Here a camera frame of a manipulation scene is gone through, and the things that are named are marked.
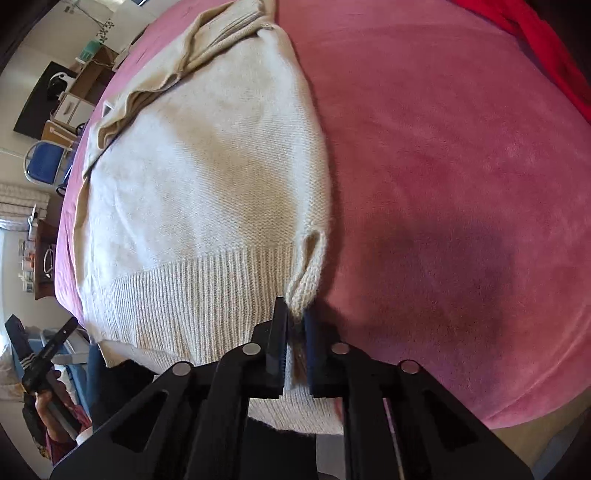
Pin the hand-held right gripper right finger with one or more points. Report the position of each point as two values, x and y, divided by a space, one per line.
310 350

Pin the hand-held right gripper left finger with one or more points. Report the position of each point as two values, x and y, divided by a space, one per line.
279 341

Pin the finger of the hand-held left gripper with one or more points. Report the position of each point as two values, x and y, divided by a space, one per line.
64 330

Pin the cream knit sweater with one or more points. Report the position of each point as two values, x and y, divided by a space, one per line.
207 184

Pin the person's left forearm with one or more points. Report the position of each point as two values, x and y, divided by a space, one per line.
60 450

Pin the person's left hand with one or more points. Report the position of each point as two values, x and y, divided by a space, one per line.
46 408

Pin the wooden desk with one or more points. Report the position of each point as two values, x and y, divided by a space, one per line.
44 272

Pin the white window curtain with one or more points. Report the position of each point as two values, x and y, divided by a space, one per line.
23 198

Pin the blue chair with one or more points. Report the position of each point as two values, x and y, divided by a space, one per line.
44 161

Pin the white drawer cabinet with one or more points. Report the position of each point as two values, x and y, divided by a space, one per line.
71 110

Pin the black television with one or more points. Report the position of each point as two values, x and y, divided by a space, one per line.
37 106

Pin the pink bed blanket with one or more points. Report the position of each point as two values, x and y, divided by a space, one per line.
438 161

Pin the open cardboard box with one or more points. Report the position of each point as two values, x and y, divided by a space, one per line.
92 76

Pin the red garment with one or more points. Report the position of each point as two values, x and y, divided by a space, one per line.
545 41

